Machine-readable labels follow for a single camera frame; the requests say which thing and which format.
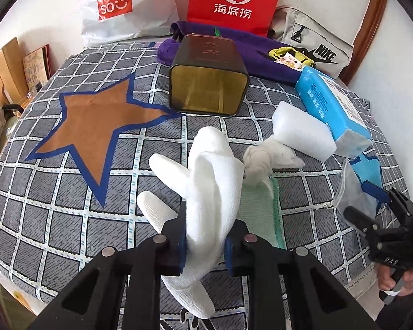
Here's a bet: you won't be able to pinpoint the person's right hand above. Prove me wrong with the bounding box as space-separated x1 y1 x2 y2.
377 263 413 305

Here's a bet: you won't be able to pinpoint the dark square tin box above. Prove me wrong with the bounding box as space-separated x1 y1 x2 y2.
167 34 250 116

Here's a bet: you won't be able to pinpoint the grey checked star blanket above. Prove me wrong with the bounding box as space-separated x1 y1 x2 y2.
0 39 410 330

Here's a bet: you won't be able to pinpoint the brown wooden headboard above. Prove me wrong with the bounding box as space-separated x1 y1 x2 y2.
342 0 389 85

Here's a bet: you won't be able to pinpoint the purple towel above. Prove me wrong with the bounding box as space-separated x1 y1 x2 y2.
157 21 308 85

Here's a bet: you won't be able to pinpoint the white plastic shopping bag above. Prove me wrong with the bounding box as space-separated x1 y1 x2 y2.
81 0 190 45

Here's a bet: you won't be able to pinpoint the blue tissue pack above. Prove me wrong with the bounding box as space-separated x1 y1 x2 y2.
294 65 374 157

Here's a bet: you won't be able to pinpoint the citrus print small packet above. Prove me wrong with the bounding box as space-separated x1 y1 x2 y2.
277 50 308 73

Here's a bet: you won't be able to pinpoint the grey waist bag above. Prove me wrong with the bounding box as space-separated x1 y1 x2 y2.
270 5 354 79

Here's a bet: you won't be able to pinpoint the red paper shopping bag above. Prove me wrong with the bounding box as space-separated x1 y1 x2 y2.
186 0 286 37

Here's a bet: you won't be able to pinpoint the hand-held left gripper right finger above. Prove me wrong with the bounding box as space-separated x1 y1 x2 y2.
223 219 379 330

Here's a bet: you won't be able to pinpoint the brown cardboard boxes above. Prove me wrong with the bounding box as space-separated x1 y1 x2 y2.
0 38 28 100

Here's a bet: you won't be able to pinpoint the white foam block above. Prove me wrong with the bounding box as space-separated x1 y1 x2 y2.
272 101 338 160

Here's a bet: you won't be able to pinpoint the yellow mesh pouch black straps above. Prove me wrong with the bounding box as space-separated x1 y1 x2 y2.
268 46 317 73

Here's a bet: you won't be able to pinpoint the white knotted cloth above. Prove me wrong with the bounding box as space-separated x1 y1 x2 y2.
243 139 305 193

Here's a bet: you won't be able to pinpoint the green microfibre cloth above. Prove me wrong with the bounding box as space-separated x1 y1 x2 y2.
236 175 286 250

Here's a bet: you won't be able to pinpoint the patterned paper gift bag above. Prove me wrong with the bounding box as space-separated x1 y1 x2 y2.
22 45 52 92

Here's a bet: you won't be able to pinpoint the person's right forearm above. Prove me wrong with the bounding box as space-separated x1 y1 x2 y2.
375 294 413 330

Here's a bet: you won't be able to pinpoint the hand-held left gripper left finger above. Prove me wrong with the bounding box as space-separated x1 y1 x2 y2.
31 199 189 330

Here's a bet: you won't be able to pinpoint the white knit glove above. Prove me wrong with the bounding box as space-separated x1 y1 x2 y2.
137 126 246 320

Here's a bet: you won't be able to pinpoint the clear plastic bag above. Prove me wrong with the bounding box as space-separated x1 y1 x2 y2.
332 160 382 219

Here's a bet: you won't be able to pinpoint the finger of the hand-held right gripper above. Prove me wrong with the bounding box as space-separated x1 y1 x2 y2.
343 205 383 240
362 180 413 225

